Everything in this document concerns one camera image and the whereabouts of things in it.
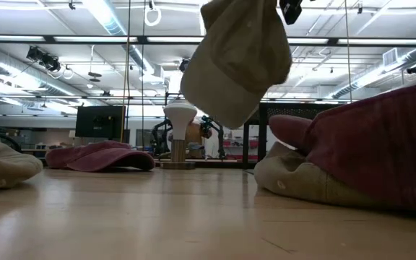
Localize maroon baseball cap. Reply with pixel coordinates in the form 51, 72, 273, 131
45, 140, 156, 172
268, 81, 416, 216

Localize white-headed wooden hat stand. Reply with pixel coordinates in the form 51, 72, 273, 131
162, 99, 198, 170

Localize shelves with red bins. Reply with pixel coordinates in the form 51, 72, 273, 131
225, 136, 260, 161

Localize background black robot arms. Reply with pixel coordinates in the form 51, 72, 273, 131
152, 115, 227, 160

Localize black monitor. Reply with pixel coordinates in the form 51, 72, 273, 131
74, 105, 126, 139

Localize black ceiling-mounted device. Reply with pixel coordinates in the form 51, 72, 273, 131
26, 45, 61, 72

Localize thin hanging cable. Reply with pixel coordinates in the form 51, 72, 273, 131
344, 0, 353, 103

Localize white hanging cable loop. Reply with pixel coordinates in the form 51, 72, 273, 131
144, 0, 163, 27

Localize black hanging cable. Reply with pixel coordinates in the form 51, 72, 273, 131
140, 0, 147, 149

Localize yellow hanging cable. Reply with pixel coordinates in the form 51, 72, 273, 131
120, 0, 131, 144

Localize black overhead frame beam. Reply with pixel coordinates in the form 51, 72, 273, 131
0, 34, 416, 46

